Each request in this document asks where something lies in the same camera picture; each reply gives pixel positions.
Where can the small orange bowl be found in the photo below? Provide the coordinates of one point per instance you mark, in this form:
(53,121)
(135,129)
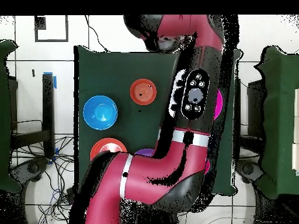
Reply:
(143,92)

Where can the large orange bowl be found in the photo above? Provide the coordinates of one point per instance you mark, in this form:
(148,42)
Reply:
(102,144)

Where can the large pink bowl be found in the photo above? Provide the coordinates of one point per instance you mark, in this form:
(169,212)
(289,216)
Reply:
(218,105)

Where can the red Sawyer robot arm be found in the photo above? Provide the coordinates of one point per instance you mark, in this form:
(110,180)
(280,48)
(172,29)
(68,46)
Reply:
(151,177)

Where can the purple bowl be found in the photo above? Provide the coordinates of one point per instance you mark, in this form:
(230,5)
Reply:
(144,152)

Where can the light blue bowl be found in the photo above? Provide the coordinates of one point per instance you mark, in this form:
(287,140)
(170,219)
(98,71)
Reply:
(100,112)

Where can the dark green tablecloth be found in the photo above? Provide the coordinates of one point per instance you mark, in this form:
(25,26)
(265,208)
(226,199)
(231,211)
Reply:
(116,65)

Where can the small crimson bowl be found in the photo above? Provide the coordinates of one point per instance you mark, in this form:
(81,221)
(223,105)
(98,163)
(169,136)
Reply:
(207,166)

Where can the blue tape strip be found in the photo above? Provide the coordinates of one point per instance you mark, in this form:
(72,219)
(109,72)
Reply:
(55,82)

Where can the black caster base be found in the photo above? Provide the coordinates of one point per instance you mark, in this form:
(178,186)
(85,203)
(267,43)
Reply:
(32,168)
(247,169)

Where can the green cloth covered table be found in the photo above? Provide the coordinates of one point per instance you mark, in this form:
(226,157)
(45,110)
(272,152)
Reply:
(280,116)
(7,116)

